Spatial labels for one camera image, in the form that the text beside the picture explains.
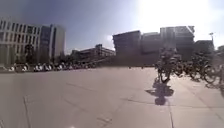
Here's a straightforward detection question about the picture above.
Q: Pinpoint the dark building complex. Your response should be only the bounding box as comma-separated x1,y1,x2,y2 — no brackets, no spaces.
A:
111,25,215,67

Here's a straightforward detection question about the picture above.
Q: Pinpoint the glass tower building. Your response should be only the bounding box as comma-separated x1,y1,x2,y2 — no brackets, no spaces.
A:
38,23,67,64

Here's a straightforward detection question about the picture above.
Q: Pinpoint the low wide building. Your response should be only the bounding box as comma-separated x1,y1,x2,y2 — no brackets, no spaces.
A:
70,43,116,65

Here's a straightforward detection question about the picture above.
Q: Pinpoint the person on bicycle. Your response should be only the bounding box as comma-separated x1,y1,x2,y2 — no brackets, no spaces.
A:
154,46,178,85

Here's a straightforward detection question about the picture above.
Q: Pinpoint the long row of scooters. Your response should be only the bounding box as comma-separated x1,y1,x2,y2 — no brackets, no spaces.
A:
0,61,98,74

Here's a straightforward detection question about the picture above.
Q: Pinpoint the grey paved plaza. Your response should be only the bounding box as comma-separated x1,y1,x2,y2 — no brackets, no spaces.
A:
0,65,224,128

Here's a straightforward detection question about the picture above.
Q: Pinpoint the street lamp post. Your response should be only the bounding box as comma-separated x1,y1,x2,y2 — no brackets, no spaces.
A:
208,31,215,45

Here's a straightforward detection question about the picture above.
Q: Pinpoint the pale building with windows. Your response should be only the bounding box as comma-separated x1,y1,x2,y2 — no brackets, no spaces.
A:
0,19,42,66

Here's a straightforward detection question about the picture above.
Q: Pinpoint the row of parked bicycles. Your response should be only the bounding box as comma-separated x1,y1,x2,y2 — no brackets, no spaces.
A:
173,52,224,85

